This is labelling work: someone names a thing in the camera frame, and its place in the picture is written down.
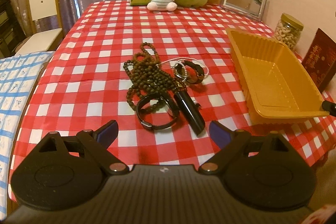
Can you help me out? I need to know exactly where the black lipstick tube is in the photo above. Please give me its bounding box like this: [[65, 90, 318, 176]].
[[174, 90, 206, 136]]

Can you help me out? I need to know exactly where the yellow plastic tray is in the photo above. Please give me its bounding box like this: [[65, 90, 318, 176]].
[[226, 28, 330, 124]]

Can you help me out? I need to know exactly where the black bangle bracelet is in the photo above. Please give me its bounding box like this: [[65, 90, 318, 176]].
[[135, 91, 181, 131]]

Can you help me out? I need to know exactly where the dark wooden bead necklace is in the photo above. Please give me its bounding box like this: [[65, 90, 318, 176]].
[[122, 42, 177, 112]]

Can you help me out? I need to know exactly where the black ring bracelet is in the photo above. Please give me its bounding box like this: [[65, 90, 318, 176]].
[[172, 59, 206, 85]]

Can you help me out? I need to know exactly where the white pearl necklace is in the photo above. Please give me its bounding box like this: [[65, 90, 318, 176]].
[[157, 57, 210, 83]]

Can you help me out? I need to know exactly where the red checkered tablecloth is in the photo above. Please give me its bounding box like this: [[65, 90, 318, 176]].
[[7, 0, 336, 201]]

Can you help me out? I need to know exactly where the cashew jar gold lid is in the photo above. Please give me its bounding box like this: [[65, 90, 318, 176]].
[[273, 12, 305, 51]]

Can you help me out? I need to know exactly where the blue white checkered cushion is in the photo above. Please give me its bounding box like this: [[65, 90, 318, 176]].
[[0, 51, 54, 219]]

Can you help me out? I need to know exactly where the white wooden chair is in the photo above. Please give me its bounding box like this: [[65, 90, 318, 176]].
[[15, 0, 64, 56]]

